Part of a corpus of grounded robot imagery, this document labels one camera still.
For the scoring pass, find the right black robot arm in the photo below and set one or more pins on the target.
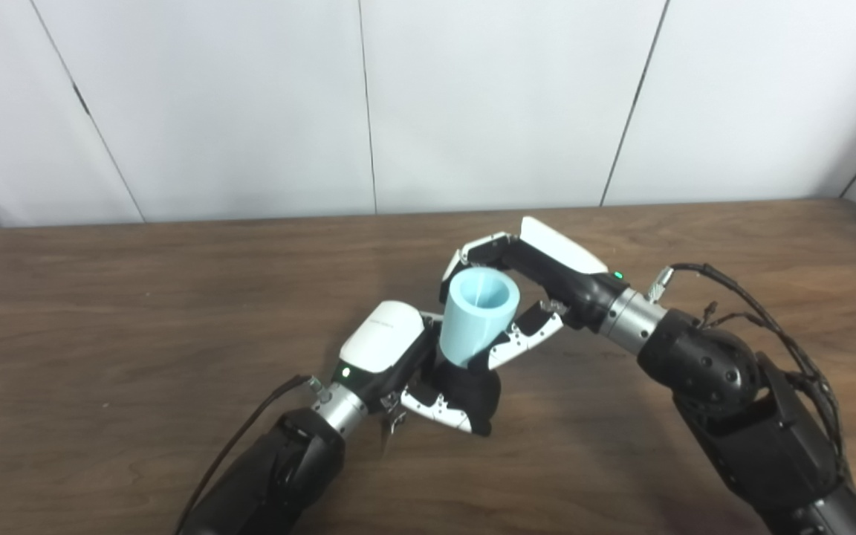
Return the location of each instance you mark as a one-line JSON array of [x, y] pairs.
[[703, 364]]

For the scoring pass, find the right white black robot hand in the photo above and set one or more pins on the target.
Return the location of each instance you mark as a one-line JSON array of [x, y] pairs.
[[562, 260]]

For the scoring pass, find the black funnel-shaped nozzle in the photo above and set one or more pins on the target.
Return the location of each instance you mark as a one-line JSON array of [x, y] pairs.
[[472, 388]]

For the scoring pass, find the black wall panel hinge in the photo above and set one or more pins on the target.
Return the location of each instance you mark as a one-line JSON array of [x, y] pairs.
[[81, 99]]

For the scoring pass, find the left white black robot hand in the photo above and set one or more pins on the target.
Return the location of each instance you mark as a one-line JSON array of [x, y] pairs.
[[383, 338]]

